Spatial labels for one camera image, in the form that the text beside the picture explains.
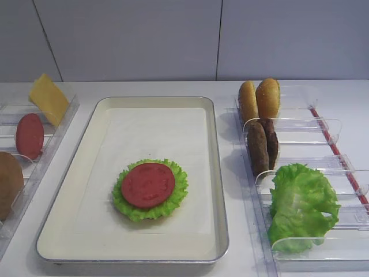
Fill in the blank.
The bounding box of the white tray liner paper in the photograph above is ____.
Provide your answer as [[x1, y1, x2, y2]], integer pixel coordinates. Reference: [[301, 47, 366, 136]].
[[75, 107, 213, 234]]

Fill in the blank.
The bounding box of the red rack rail strip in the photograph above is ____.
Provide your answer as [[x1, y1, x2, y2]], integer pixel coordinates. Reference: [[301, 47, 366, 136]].
[[309, 107, 368, 211]]

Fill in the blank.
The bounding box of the brown meat patty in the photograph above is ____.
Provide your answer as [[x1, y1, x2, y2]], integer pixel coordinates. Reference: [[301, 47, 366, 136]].
[[259, 118, 278, 170], [247, 121, 269, 177]]

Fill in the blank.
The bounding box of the yellow cheese slice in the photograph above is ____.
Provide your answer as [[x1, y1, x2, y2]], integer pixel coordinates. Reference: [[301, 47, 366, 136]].
[[29, 73, 69, 128]]

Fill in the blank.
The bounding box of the clear acrylic rack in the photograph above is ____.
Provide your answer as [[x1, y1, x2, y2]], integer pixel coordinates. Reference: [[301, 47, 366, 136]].
[[232, 80, 368, 276], [1, 83, 80, 245]]

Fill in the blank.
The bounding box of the green lettuce leaf in rack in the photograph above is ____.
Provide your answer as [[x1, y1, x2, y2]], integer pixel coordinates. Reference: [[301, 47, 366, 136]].
[[268, 163, 341, 253]]

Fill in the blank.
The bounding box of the light bun half left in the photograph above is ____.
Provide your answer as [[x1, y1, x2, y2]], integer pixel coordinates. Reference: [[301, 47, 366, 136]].
[[238, 81, 258, 122]]

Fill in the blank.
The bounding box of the clear acrylic right rack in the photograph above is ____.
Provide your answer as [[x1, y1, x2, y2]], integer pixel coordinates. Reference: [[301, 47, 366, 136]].
[[232, 80, 368, 276]]

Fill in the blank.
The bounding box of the cream metal tray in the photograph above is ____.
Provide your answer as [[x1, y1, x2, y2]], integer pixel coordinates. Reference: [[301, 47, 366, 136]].
[[36, 96, 229, 264]]

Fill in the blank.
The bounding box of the green lettuce on tray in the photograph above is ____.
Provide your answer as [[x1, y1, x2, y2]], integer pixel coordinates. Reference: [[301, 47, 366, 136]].
[[111, 159, 188, 222]]

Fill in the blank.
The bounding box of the brown bun bottom in rack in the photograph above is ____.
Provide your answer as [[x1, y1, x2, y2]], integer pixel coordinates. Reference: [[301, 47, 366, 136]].
[[1, 152, 24, 220]]

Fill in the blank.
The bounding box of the clear acrylic left rack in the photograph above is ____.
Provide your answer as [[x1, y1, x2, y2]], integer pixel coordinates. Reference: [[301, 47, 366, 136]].
[[1, 83, 80, 245]]

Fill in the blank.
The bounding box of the red tomato slice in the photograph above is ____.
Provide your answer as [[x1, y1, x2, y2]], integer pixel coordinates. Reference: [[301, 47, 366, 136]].
[[16, 113, 44, 160], [121, 162, 175, 209]]

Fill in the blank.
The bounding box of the brown meat patty front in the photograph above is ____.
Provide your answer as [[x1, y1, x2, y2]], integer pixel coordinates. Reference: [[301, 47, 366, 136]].
[[247, 121, 269, 177]]

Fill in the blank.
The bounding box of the sesame bun top right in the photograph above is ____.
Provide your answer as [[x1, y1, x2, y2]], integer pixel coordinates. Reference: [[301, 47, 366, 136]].
[[255, 78, 280, 118]]

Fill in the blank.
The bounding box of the brown meat patty rear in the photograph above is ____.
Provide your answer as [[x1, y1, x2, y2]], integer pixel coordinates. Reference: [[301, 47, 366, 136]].
[[259, 118, 278, 170]]

